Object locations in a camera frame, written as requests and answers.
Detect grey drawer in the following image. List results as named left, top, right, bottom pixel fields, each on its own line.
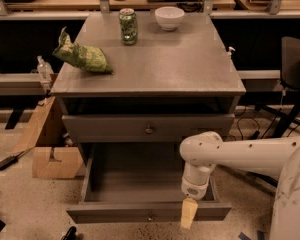
left=65, top=142, right=233, bottom=225
left=62, top=114, right=234, bottom=143

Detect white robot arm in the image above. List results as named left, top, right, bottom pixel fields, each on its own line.
left=179, top=131, right=300, bottom=240

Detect grey top drawer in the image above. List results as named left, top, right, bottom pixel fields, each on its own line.
left=62, top=114, right=234, bottom=143

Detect grey drawer cabinet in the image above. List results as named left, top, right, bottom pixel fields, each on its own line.
left=52, top=12, right=245, bottom=161

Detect black object bottom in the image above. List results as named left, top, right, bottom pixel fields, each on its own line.
left=61, top=226, right=77, bottom=240

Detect cardboard box left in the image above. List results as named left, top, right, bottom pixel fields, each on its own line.
left=13, top=97, right=85, bottom=179

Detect white pump bottle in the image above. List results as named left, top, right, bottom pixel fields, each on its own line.
left=227, top=46, right=236, bottom=58

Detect green chip bag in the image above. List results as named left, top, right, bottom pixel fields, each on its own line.
left=53, top=28, right=113, bottom=74

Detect black power adapter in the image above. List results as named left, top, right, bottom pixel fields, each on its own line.
left=0, top=156, right=18, bottom=171

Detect black chair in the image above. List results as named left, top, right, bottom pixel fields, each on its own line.
left=256, top=37, right=300, bottom=138

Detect white bowl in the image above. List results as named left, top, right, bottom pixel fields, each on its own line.
left=155, top=6, right=185, bottom=31

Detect green soda can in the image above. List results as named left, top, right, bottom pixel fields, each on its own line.
left=119, top=8, right=138, bottom=45

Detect clear plastic bottle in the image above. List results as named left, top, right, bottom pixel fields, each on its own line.
left=37, top=56, right=53, bottom=81

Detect black floor cable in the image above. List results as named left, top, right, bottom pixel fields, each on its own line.
left=223, top=105, right=300, bottom=142

